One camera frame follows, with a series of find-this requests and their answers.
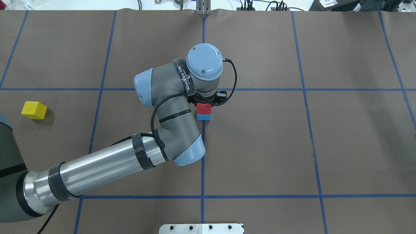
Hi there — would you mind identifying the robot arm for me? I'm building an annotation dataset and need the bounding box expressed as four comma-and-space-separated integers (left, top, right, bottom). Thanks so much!
0, 43, 231, 223

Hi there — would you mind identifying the yellow block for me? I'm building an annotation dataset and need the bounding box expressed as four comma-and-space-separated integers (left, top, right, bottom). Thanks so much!
21, 101, 47, 120

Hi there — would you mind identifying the white pedestal mount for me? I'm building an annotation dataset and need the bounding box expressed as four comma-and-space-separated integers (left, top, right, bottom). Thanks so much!
159, 223, 245, 234

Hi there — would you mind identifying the aluminium frame post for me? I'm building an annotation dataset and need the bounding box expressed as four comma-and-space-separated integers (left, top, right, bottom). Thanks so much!
195, 0, 211, 17

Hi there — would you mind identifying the blue block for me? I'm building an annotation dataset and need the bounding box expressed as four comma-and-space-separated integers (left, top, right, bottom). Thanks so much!
197, 114, 211, 121

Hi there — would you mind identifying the red block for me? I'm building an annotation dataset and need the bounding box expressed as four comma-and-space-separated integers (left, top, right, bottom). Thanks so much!
196, 103, 212, 115

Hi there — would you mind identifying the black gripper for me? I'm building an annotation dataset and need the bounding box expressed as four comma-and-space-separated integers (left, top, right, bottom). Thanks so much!
194, 90, 228, 107

